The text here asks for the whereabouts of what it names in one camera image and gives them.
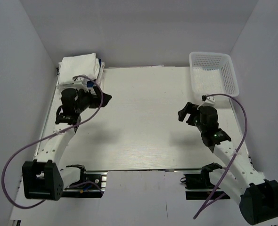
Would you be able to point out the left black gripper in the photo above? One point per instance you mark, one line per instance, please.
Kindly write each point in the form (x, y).
(95, 99)

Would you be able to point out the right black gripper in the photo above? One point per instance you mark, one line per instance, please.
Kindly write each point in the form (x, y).
(189, 108)

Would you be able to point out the blue white t shirt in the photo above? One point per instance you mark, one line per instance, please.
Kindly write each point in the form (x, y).
(99, 71)

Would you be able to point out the white t shirt robot print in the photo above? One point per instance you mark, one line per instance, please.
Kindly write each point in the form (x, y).
(71, 66)

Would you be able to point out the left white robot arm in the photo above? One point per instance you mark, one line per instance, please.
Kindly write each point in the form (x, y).
(42, 177)

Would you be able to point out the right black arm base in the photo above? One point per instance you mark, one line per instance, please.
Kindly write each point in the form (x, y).
(198, 185)

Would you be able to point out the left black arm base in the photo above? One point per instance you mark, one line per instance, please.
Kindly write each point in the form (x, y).
(92, 185)

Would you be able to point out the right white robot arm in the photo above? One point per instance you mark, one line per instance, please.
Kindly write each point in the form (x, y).
(256, 196)

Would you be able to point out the folded white t shirt stack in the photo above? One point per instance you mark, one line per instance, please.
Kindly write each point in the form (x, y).
(81, 74)

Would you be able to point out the white plastic basket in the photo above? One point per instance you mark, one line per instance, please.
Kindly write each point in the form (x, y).
(211, 73)

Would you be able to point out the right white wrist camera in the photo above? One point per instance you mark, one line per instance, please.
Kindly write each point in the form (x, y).
(208, 101)

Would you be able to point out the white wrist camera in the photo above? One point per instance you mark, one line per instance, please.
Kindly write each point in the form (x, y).
(80, 82)
(208, 101)

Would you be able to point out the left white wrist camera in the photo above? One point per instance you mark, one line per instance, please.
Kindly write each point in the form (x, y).
(80, 82)

